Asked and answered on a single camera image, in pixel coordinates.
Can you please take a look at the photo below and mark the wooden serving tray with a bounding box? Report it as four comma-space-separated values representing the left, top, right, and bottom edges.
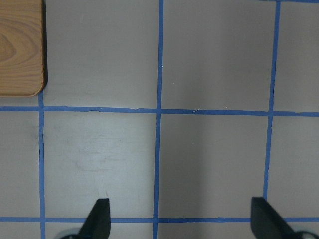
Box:
0, 0, 46, 97

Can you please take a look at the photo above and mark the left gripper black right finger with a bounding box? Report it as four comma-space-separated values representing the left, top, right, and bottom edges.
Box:
250, 197, 296, 239

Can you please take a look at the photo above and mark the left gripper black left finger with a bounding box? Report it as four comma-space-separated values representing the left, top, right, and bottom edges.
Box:
78, 198, 111, 239

